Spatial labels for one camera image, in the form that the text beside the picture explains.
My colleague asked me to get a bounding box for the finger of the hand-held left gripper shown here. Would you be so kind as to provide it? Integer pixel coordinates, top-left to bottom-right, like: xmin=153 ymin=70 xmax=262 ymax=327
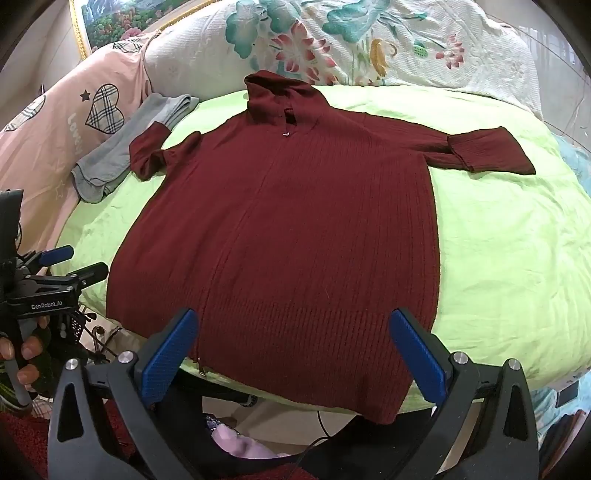
xmin=21 ymin=246 xmax=75 ymax=273
xmin=65 ymin=262 xmax=110 ymax=289

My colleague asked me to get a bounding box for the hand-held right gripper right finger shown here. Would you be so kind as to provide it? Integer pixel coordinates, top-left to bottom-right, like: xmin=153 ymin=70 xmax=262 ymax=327
xmin=389 ymin=308 xmax=541 ymax=480

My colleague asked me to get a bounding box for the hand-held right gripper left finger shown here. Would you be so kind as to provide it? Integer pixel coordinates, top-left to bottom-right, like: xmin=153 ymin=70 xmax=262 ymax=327
xmin=48 ymin=308 xmax=204 ymax=480

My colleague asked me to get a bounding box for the maroon knit sweater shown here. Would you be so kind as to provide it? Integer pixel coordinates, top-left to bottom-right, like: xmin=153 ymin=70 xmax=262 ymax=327
xmin=105 ymin=70 xmax=536 ymax=425

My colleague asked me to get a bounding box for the person's left hand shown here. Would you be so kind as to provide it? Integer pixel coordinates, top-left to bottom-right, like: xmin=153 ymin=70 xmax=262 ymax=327
xmin=0 ymin=316 xmax=56 ymax=395

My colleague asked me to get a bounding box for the lilac cloth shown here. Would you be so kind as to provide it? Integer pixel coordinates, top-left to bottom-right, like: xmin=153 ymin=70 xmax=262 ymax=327
xmin=210 ymin=422 xmax=296 ymax=460

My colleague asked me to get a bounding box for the grey folded garment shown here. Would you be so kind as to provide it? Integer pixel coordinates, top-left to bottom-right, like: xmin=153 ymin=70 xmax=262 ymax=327
xmin=71 ymin=93 xmax=200 ymax=204

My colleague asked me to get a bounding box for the pink heart-print pillow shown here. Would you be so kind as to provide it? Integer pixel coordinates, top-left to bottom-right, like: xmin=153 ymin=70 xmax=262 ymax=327
xmin=0 ymin=34 xmax=153 ymax=250

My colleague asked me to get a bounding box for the dark red cloth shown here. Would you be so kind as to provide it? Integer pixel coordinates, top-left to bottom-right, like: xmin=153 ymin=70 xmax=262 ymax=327
xmin=0 ymin=406 xmax=148 ymax=480

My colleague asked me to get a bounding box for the light green bed sheet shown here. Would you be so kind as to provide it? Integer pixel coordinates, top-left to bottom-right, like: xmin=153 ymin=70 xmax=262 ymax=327
xmin=48 ymin=85 xmax=591 ymax=414

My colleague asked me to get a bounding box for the gold-framed landscape painting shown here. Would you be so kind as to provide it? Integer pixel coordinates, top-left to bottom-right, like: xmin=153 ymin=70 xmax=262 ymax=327
xmin=69 ymin=0 xmax=222 ymax=61

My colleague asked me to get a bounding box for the teal patterned cloth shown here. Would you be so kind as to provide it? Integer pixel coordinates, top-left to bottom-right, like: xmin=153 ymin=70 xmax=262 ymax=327
xmin=551 ymin=122 xmax=591 ymax=195

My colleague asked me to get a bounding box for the white floral quilt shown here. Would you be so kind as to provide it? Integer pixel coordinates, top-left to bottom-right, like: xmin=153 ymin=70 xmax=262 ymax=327
xmin=143 ymin=0 xmax=546 ymax=121

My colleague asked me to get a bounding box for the black cable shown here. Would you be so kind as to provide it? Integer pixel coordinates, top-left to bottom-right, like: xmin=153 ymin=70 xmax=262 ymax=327
xmin=295 ymin=408 xmax=338 ymax=462

